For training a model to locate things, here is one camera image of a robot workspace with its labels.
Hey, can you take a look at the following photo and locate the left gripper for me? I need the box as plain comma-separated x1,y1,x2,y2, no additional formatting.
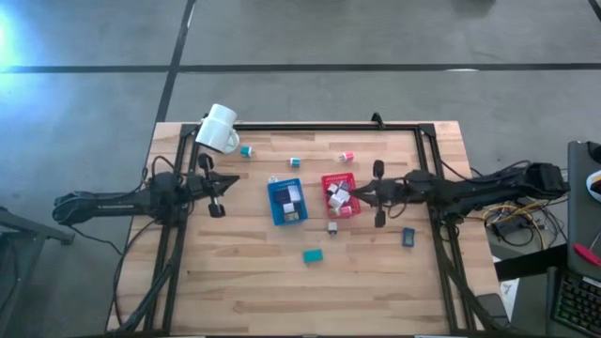
185,152,242,220

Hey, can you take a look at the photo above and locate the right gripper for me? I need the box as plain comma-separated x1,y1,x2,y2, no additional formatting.
349,159,408,230

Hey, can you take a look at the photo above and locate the white cylindrical spot lamp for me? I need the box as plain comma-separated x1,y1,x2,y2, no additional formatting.
194,103,240,155

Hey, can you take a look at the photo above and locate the red plastic basket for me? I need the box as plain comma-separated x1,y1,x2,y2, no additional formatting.
320,172,362,220

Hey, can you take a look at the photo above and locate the black aluminium table frame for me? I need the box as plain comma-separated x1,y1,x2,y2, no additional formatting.
119,121,502,336

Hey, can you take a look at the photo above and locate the red handled tool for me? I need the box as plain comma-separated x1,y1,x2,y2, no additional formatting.
573,242,601,269

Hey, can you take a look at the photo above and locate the black desk crossbar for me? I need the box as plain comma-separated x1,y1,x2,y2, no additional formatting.
493,243,569,283

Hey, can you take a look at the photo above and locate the backlit keyboard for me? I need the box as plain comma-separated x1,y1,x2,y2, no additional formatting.
552,268,601,338

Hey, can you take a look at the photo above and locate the white blue yellow object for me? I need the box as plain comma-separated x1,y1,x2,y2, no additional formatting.
585,169,601,204

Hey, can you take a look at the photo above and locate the black flat pad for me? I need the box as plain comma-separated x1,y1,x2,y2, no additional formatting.
474,292,512,330

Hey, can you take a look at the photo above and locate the grey metal stand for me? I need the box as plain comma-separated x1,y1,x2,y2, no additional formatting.
0,205,76,338

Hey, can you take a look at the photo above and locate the floor cable bundle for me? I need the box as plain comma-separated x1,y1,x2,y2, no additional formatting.
483,204,569,250

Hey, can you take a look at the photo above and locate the blue plastic basket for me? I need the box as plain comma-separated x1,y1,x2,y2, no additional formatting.
267,177,310,227

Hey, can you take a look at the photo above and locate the dark grey side desk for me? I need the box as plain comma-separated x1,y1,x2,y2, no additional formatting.
565,139,601,283

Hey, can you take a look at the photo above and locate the white paper sheet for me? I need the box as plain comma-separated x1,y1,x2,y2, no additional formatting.
492,255,520,310

